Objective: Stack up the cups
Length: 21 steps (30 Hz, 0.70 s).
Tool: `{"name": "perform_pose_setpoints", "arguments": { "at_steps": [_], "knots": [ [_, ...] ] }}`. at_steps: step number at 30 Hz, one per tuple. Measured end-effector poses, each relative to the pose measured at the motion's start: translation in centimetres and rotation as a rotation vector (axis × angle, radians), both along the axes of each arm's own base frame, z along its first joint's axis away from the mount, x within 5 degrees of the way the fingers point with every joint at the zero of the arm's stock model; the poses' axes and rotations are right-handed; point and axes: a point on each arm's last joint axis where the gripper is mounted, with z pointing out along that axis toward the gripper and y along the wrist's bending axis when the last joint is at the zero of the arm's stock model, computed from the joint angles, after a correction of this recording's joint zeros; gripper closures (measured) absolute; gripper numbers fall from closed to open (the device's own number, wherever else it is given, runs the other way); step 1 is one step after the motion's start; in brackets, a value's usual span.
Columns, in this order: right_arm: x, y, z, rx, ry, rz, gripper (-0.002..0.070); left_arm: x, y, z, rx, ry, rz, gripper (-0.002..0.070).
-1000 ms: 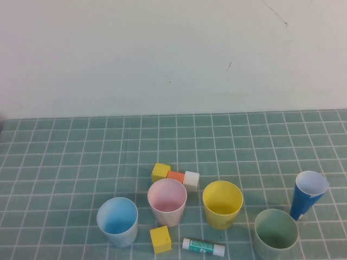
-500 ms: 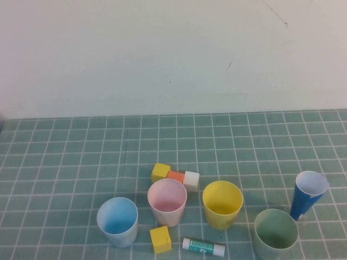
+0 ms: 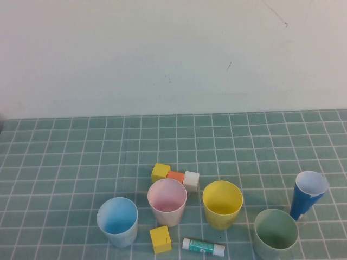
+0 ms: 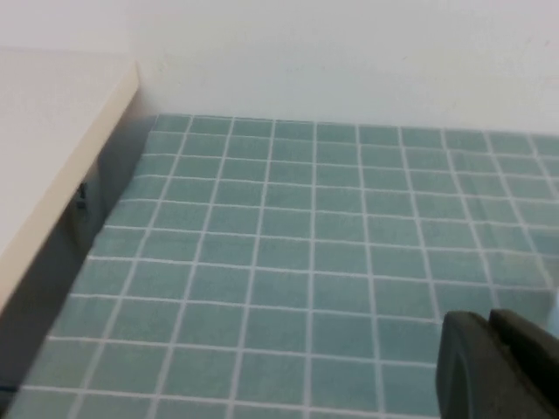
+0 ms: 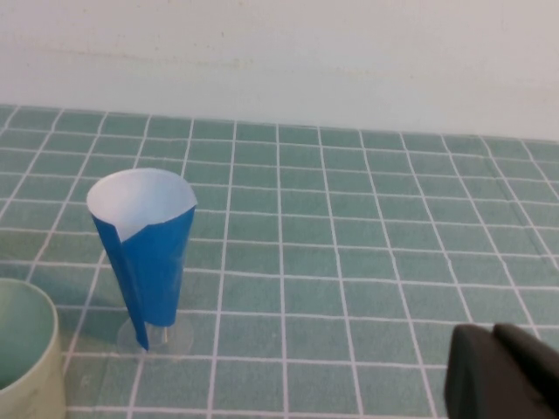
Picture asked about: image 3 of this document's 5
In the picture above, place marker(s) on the yellow plastic cup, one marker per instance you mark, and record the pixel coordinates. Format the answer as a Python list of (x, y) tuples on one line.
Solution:
[(222, 214)]

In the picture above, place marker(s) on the light blue plastic cup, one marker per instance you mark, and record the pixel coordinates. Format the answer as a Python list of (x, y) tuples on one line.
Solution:
[(117, 224)]

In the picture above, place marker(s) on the green plastic cup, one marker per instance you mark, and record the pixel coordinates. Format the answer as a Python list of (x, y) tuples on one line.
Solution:
[(275, 235)]

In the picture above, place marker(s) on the yellow wooden cube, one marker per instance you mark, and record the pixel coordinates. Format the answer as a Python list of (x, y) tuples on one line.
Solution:
[(160, 171), (160, 239)]

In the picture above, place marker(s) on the orange wooden block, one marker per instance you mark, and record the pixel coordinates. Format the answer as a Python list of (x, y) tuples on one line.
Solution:
[(175, 176)]

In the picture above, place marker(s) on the white wooden block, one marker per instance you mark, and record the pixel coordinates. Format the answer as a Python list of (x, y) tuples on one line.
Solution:
[(191, 180)]

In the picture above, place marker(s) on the pink plastic cup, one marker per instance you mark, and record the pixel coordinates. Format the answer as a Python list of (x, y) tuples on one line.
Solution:
[(166, 205)]

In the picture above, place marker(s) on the green grid tablecloth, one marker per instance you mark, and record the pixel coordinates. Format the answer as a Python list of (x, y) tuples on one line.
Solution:
[(81, 162)]

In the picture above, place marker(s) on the green white glue stick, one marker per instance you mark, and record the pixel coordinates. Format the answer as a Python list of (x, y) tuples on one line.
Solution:
[(203, 246)]

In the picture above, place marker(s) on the blue paper cone cup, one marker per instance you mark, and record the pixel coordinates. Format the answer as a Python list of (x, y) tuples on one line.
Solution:
[(299, 201)]

